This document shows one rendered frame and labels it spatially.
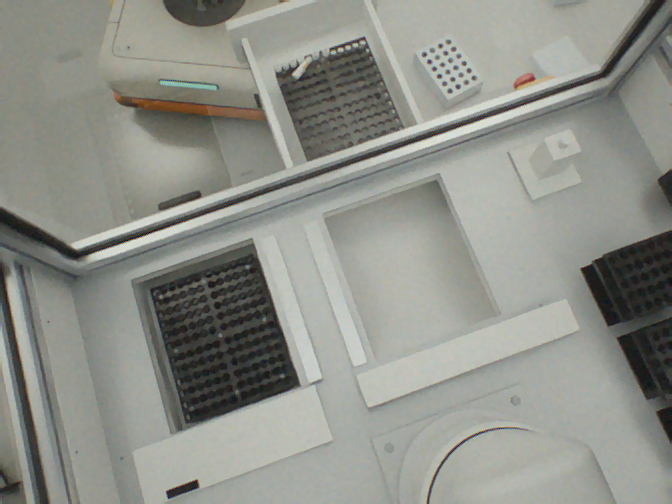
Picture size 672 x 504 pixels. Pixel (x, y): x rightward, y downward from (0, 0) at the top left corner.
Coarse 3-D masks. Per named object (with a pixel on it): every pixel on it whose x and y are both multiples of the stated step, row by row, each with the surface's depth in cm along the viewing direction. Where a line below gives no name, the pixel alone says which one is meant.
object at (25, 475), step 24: (0, 312) 69; (0, 336) 68; (0, 360) 66; (0, 384) 64; (0, 408) 63; (0, 432) 61; (24, 432) 66; (0, 456) 60; (24, 456) 64; (0, 480) 59; (24, 480) 63
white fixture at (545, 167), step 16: (528, 144) 89; (544, 144) 81; (560, 144) 80; (576, 144) 81; (512, 160) 89; (528, 160) 88; (544, 160) 83; (560, 160) 81; (528, 176) 88; (544, 176) 86; (560, 176) 88; (576, 176) 88; (528, 192) 87; (544, 192) 87
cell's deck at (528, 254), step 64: (576, 128) 90; (384, 192) 89; (448, 192) 88; (512, 192) 88; (576, 192) 88; (640, 192) 87; (192, 256) 87; (512, 256) 85; (576, 256) 85; (128, 320) 85; (320, 320) 84; (576, 320) 83; (640, 320) 82; (128, 384) 83; (320, 384) 82; (448, 384) 81; (512, 384) 81; (576, 384) 80; (128, 448) 80; (320, 448) 79; (640, 448) 78
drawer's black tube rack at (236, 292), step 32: (192, 288) 91; (224, 288) 90; (256, 288) 90; (160, 320) 89; (192, 320) 89; (224, 320) 89; (256, 320) 89; (192, 352) 91; (224, 352) 88; (256, 352) 88; (192, 384) 87; (224, 384) 86; (256, 384) 86; (288, 384) 86; (192, 416) 89
